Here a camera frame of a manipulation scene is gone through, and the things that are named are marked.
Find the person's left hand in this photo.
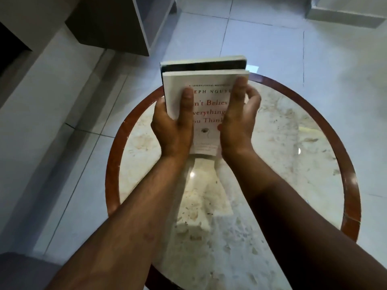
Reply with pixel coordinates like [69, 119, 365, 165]
[151, 87, 195, 159]

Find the person's right hand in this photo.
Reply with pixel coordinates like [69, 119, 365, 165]
[218, 76, 262, 158]

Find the white paperback book red lettering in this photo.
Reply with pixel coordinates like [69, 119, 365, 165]
[162, 69, 250, 157]

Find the white book with black edge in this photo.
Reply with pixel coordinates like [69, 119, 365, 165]
[160, 55, 247, 76]

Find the person's left forearm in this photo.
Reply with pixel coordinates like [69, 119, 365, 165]
[45, 154, 194, 290]

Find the person's right forearm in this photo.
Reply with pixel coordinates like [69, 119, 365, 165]
[222, 149, 387, 290]

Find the round marble table wooden rim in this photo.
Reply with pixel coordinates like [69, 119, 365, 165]
[105, 72, 362, 290]

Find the dark wooden open cabinet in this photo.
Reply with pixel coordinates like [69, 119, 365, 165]
[65, 0, 178, 57]

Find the white furniture base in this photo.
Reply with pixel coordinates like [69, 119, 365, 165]
[305, 0, 387, 29]

